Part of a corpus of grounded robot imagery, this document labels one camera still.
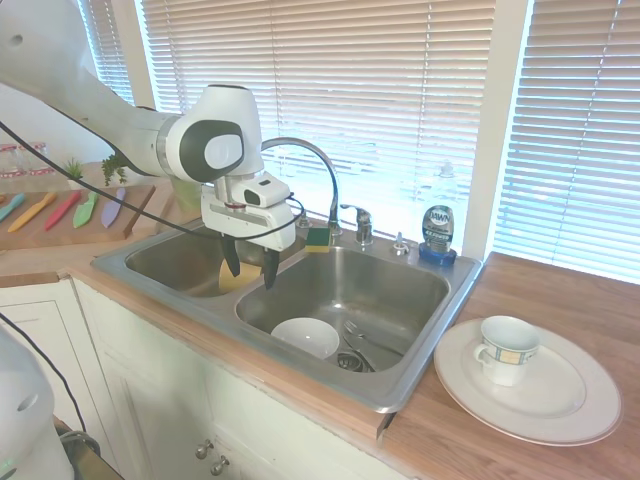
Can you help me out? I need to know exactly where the narrow white window blind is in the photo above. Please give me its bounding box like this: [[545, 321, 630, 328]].
[[89, 0, 137, 107]]

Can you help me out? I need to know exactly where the orange knife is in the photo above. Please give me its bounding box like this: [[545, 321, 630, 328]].
[[7, 191, 58, 233]]

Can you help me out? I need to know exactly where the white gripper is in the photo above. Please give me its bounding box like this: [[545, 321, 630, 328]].
[[200, 192, 297, 292]]

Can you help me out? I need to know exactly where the yellow green sponge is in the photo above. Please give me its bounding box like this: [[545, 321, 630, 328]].
[[305, 225, 333, 254]]

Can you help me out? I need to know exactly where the blue Dawn soap bottle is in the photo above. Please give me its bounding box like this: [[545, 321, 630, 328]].
[[416, 202, 459, 269]]

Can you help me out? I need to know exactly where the yellow plastic cup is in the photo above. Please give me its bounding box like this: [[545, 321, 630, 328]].
[[218, 259, 264, 297]]

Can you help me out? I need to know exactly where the wooden robot mounting table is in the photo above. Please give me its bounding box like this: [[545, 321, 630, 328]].
[[51, 416, 127, 480]]

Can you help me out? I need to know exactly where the clear domed bottle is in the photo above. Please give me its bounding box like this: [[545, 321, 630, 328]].
[[429, 159, 464, 207]]

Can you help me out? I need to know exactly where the purple knife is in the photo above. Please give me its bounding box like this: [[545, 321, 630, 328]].
[[100, 186, 127, 230]]

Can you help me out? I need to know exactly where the white bowl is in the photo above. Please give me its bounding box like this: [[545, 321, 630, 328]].
[[270, 316, 342, 361]]

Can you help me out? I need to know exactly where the metal drain strainer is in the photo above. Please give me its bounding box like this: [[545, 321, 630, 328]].
[[335, 350, 378, 374]]

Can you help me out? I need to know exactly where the red knife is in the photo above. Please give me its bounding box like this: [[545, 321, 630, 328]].
[[44, 190, 83, 232]]

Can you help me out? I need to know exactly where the chrome faucet handle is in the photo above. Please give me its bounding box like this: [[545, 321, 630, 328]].
[[340, 203, 376, 247]]

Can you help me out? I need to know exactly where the white patterned teacup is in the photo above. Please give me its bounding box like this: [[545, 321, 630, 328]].
[[471, 315, 543, 388]]

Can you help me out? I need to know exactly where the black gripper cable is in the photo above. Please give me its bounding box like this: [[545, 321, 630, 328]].
[[0, 119, 306, 247]]

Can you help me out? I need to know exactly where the white base cabinet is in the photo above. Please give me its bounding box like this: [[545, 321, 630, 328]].
[[0, 272, 392, 480]]

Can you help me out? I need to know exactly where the glass jar red checkered band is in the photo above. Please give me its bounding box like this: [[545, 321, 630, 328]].
[[26, 141, 52, 177], [0, 143, 22, 179]]

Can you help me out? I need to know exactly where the small green potted plant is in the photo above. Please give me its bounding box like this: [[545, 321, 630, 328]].
[[62, 156, 86, 192], [100, 153, 129, 188]]

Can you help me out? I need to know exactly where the green knife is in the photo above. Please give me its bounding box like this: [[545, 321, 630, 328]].
[[72, 191, 102, 230]]

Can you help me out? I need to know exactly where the grey cable coil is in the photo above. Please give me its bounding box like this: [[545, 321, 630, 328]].
[[58, 428, 104, 459]]

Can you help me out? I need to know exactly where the chrome gooseneck faucet spout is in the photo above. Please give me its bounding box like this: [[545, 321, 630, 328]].
[[259, 137, 344, 236]]

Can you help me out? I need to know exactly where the white dinner plate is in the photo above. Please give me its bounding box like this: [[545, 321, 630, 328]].
[[433, 316, 624, 448]]

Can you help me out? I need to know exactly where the teal knife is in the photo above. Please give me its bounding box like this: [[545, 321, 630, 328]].
[[0, 192, 27, 224]]

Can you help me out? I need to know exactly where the stainless steel double sink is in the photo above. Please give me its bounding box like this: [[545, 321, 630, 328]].
[[89, 219, 485, 415]]

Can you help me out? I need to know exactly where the wide white window blind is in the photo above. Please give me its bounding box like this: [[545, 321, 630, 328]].
[[148, 0, 497, 237]]

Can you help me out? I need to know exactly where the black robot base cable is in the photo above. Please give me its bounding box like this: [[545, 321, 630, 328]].
[[0, 313, 87, 437]]

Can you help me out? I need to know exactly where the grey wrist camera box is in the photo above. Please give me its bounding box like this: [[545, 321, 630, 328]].
[[242, 174, 293, 209]]

